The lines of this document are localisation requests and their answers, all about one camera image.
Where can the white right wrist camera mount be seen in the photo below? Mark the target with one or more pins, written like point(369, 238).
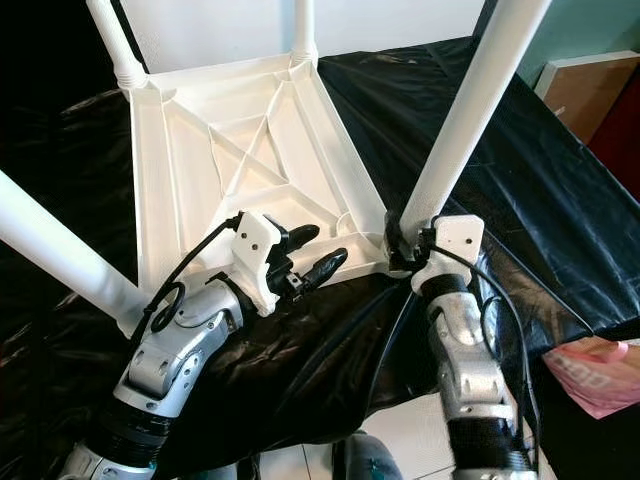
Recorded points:
point(455, 238)

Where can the grey robot leg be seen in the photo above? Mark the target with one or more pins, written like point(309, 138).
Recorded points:
point(370, 460)

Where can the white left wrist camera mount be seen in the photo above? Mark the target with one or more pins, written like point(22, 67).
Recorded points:
point(255, 245)

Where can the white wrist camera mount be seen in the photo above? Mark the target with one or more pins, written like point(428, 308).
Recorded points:
point(455, 238)
point(255, 245)

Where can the pink plastic bag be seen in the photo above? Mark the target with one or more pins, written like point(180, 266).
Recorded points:
point(600, 380)

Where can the white plastic table top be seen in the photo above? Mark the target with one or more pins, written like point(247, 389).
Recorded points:
point(240, 120)

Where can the white plastic table leg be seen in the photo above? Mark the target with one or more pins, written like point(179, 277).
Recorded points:
point(470, 120)
point(303, 30)
point(60, 250)
point(115, 40)

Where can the brown wooden cabinet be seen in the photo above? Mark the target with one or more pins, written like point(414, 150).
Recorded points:
point(595, 100)

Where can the dark grey wall post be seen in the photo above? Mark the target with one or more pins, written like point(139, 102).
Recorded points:
point(488, 15)

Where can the black plastic table cover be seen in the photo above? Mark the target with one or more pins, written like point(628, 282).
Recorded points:
point(410, 100)

